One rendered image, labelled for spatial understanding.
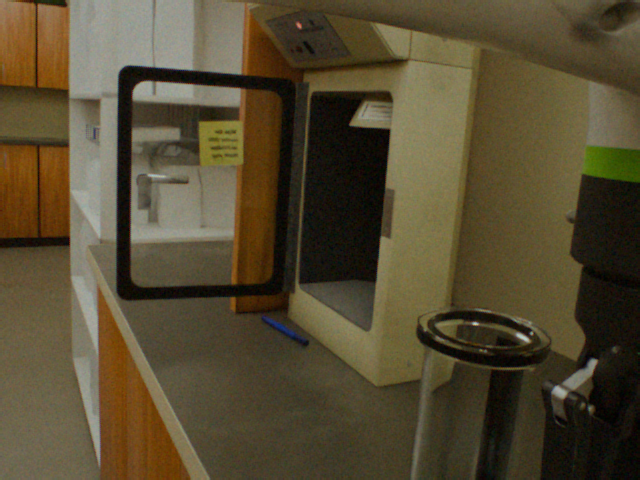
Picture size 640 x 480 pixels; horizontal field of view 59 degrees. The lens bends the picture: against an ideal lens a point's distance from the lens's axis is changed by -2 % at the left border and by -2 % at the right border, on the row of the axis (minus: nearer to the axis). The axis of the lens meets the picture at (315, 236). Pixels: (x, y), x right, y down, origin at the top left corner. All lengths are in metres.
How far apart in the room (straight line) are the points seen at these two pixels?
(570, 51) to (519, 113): 1.01
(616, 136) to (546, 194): 0.83
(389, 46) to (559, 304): 0.62
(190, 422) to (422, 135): 0.49
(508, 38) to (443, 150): 0.61
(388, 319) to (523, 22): 0.66
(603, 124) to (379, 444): 0.50
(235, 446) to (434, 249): 0.40
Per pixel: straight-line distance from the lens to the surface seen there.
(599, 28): 0.23
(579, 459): 0.40
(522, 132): 1.24
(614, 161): 0.36
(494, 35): 0.25
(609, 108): 0.37
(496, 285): 1.29
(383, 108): 0.91
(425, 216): 0.85
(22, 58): 5.89
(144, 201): 1.01
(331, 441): 0.75
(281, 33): 1.01
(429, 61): 0.83
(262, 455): 0.72
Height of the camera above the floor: 1.32
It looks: 11 degrees down
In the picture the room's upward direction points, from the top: 4 degrees clockwise
